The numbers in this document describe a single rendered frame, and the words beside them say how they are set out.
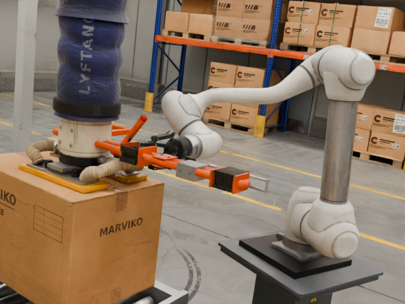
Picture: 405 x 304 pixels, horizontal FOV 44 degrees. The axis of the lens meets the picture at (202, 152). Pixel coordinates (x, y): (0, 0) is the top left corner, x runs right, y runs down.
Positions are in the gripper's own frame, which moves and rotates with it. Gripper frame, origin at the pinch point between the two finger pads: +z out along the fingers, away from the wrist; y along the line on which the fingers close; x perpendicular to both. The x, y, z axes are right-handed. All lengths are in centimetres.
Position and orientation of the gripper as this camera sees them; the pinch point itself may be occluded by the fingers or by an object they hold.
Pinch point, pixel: (143, 154)
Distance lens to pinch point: 159.7
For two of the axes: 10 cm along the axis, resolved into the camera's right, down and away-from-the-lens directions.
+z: -5.7, 1.1, -8.1
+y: -1.2, 9.7, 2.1
